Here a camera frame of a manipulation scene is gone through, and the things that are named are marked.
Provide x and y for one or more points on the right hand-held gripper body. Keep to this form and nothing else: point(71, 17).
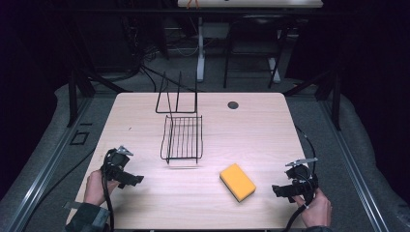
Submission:
point(301, 180)

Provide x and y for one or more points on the white desk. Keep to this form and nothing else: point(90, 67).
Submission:
point(251, 3)

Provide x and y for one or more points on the person's left hand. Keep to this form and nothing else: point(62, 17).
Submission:
point(96, 190)

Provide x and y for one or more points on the black table grommet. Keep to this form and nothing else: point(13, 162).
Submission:
point(232, 105)

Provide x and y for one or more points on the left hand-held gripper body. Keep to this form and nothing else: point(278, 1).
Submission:
point(115, 162)

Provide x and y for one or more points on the black chair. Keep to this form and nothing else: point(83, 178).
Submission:
point(254, 38)

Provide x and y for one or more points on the yellow sponge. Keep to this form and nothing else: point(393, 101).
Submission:
point(238, 182)

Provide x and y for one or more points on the black metal stand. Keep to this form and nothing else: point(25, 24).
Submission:
point(73, 96)
point(336, 100)

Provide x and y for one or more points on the person's right hand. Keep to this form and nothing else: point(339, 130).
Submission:
point(317, 211)

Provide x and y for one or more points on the aluminium floor rail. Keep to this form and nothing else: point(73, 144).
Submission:
point(354, 164)
point(48, 161)

